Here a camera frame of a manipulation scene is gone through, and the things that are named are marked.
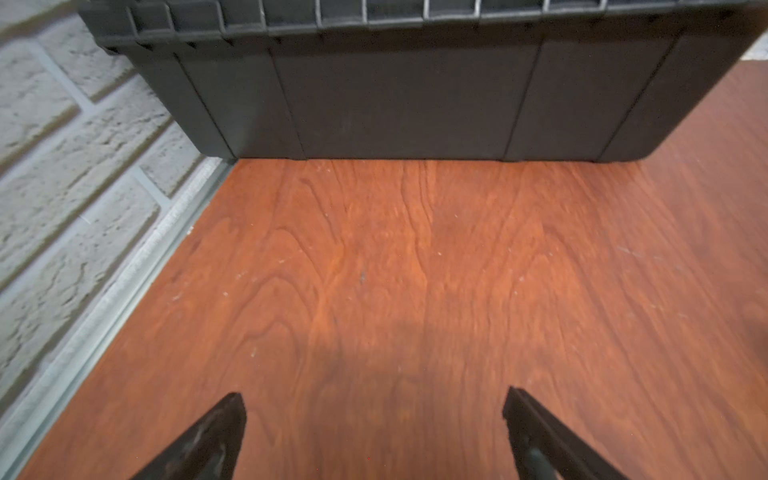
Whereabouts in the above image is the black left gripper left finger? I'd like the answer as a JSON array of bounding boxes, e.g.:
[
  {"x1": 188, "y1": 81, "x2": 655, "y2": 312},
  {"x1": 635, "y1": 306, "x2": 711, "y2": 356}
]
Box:
[{"x1": 132, "y1": 392, "x2": 247, "y2": 480}]

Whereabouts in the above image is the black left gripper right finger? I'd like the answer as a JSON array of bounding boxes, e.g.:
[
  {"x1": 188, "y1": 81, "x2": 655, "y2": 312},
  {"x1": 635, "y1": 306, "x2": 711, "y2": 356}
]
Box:
[{"x1": 502, "y1": 386, "x2": 625, "y2": 479}]

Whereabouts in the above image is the black plastic toolbox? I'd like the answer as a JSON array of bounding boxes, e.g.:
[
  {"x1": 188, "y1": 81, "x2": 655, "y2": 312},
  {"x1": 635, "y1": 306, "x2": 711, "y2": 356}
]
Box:
[{"x1": 78, "y1": 0, "x2": 767, "y2": 162}]

